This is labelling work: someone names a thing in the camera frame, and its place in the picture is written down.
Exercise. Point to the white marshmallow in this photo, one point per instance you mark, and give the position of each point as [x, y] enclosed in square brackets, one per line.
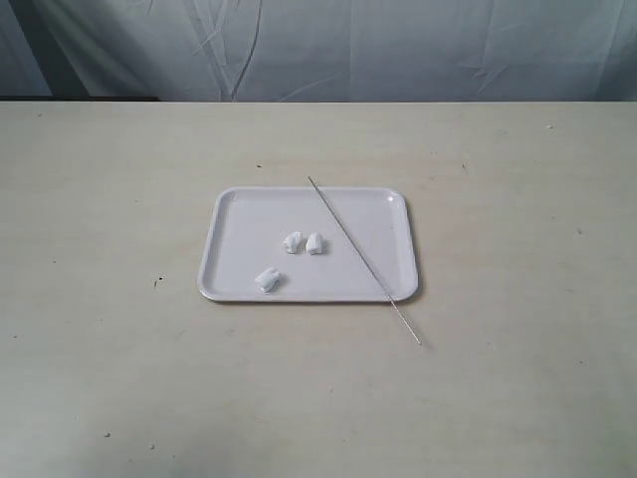
[315, 244]
[293, 242]
[269, 279]

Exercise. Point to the thin metal skewer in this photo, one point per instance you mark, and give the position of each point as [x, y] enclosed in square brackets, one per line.
[364, 261]

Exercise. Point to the white plastic tray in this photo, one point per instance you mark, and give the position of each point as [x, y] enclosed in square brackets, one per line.
[305, 244]

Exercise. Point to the white backdrop curtain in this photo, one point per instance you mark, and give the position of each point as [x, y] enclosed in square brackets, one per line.
[319, 51]

